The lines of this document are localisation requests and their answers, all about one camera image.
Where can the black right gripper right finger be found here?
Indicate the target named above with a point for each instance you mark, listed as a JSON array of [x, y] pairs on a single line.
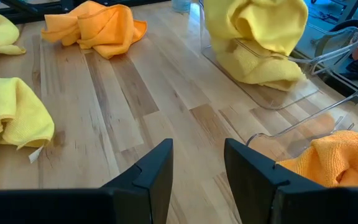
[[275, 202]]

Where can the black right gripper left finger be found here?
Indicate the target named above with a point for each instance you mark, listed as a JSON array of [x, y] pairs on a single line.
[[120, 205]]

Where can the orange microfiber towel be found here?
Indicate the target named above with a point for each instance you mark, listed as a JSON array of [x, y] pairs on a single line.
[[104, 28], [337, 158]]

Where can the clear plastic basket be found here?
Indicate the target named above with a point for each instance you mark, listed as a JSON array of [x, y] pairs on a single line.
[[291, 96], [291, 137]]

